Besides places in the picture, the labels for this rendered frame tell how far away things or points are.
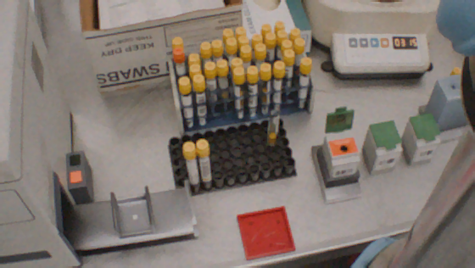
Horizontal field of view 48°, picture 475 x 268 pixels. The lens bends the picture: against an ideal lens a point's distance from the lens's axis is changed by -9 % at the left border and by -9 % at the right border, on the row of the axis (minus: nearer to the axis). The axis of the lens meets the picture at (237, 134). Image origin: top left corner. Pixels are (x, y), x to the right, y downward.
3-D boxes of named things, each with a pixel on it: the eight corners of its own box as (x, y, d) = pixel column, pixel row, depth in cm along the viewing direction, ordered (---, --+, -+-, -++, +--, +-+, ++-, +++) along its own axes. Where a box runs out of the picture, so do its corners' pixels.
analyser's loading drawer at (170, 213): (54, 258, 75) (43, 243, 71) (52, 215, 79) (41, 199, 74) (198, 236, 77) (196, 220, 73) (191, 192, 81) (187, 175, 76)
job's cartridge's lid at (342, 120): (327, 111, 75) (326, 108, 76) (325, 135, 79) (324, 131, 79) (355, 107, 76) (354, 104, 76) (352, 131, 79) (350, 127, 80)
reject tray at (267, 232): (246, 260, 77) (246, 259, 77) (237, 216, 81) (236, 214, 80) (295, 251, 78) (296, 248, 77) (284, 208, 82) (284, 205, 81)
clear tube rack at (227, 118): (181, 136, 88) (176, 108, 82) (171, 85, 94) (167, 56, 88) (312, 114, 90) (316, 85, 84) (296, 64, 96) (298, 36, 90)
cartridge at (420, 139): (409, 166, 85) (419, 142, 79) (399, 141, 87) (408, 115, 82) (431, 161, 85) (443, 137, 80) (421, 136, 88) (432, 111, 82)
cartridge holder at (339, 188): (325, 204, 82) (328, 192, 79) (310, 151, 87) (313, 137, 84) (360, 197, 82) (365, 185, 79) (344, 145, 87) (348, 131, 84)
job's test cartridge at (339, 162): (327, 185, 82) (333, 163, 77) (319, 157, 84) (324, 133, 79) (354, 180, 82) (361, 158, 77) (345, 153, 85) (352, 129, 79)
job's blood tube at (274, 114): (267, 156, 86) (271, 118, 77) (265, 148, 86) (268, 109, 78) (276, 154, 86) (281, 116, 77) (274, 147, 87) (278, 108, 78)
